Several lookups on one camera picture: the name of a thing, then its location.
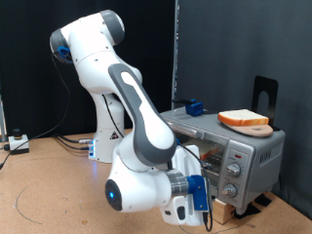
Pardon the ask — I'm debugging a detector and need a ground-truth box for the dark grey backdrop curtain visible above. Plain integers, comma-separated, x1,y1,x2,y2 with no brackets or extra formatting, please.
176,0,312,222

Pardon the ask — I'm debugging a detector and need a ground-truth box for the black metal bookend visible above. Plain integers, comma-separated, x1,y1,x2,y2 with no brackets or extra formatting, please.
252,75,281,132

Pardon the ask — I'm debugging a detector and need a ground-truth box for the black base cable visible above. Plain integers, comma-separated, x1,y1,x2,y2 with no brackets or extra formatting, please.
52,132,96,146
56,136,92,152

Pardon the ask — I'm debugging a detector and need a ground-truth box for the wire oven rack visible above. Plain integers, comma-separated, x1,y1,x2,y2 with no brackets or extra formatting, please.
200,145,227,175

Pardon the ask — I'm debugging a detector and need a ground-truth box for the black backdrop curtain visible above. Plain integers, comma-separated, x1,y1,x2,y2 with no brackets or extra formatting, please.
0,0,178,140

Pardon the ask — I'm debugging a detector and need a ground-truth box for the emergency stop button box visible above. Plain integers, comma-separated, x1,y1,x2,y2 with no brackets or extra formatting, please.
8,128,30,155

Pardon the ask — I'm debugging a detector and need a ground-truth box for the silver oven knob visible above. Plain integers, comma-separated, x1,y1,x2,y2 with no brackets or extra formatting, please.
221,183,238,199
226,162,243,178

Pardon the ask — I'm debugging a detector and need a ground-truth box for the tall aluminium frame post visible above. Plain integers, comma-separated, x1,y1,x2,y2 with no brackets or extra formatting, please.
171,0,180,110

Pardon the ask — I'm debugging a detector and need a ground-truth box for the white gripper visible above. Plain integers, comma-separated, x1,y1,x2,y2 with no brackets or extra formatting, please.
159,144,215,227

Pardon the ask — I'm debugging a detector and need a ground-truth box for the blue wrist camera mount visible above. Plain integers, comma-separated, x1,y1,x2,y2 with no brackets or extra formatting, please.
186,175,210,212

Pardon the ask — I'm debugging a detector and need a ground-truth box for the slotted wooden block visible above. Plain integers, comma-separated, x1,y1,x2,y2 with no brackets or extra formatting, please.
211,198,237,225

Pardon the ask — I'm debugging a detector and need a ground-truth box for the black foam pad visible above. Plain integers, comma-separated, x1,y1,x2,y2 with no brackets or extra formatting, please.
233,203,262,220
253,193,272,208

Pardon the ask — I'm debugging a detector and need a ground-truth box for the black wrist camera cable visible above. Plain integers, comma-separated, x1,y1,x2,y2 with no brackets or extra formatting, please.
101,93,215,233

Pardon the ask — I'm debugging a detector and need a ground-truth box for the round wooden board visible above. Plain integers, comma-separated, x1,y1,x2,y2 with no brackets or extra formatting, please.
227,124,274,138

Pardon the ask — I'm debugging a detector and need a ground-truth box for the silver toaster oven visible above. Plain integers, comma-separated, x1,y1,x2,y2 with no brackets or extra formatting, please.
159,106,287,216

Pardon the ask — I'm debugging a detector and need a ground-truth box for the metal stand rod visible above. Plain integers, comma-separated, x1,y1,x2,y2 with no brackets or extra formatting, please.
0,94,8,142

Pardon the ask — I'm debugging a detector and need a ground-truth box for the long black hanging cable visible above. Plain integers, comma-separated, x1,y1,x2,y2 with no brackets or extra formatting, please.
0,52,72,170

